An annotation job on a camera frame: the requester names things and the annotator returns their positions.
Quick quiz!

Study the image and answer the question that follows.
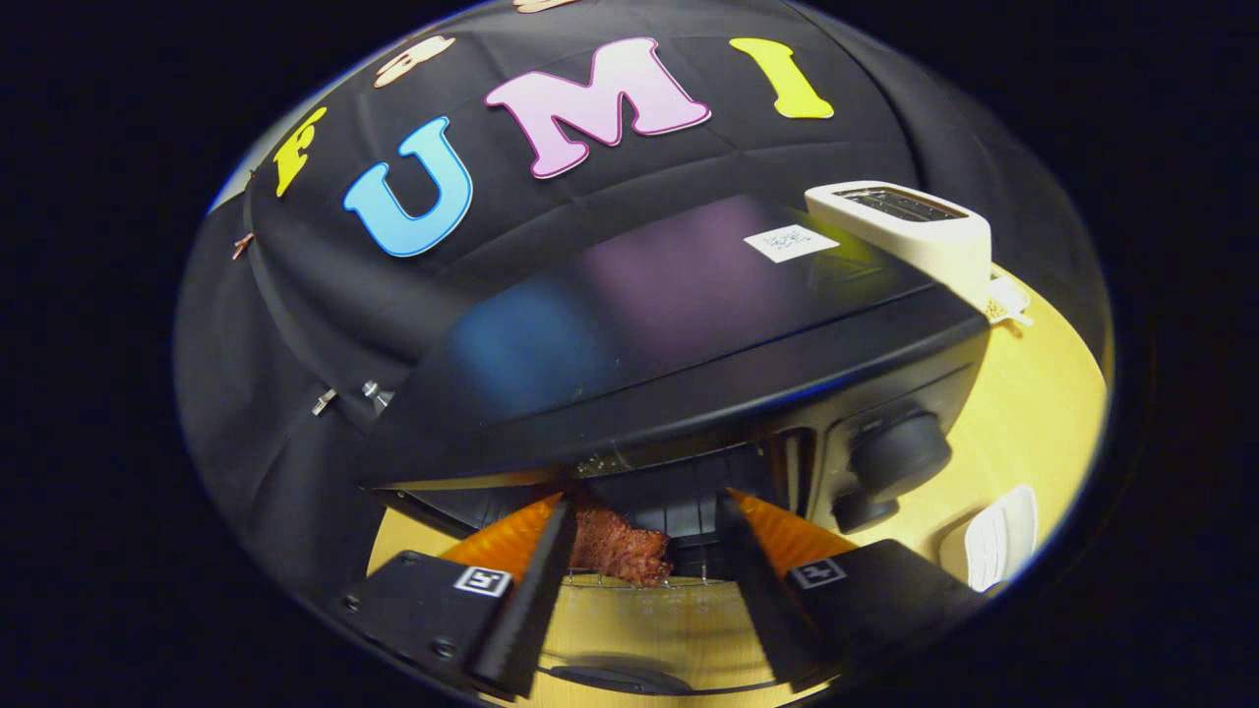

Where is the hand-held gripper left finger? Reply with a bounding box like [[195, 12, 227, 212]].
[[339, 492, 579, 701]]

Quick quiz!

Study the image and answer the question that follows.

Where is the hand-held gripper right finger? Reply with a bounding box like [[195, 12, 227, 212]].
[[716, 487, 985, 689]]

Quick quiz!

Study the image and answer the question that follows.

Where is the reddish brown bacon strip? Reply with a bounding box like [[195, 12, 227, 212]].
[[569, 501, 675, 588]]

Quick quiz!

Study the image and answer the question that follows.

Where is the black toaster oven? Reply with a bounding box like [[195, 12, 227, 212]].
[[359, 192, 994, 695]]

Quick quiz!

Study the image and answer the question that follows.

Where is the white pop-up toaster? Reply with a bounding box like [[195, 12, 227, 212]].
[[805, 181, 994, 321]]

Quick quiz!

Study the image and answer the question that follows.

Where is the small white ribbed plate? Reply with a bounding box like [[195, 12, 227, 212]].
[[939, 484, 1041, 593]]

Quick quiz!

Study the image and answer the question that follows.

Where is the black backdrop cloth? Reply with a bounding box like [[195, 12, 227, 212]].
[[175, 0, 1103, 630]]

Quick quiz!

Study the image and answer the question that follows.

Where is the small dish of snacks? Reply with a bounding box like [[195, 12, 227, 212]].
[[984, 275, 1034, 327]]

